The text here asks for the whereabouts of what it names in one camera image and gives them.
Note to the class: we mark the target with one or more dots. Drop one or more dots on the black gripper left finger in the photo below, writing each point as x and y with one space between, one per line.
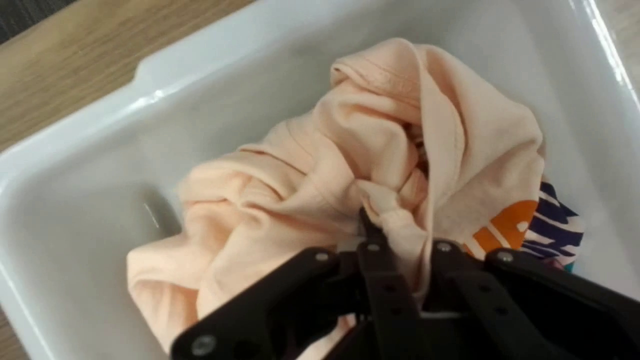
300 306

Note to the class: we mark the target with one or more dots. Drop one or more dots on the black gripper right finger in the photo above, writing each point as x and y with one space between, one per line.
533 313

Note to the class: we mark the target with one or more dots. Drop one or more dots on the peach printed t-shirt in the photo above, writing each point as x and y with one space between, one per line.
320 173

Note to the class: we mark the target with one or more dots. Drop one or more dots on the white plastic storage box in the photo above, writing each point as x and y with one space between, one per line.
100 173

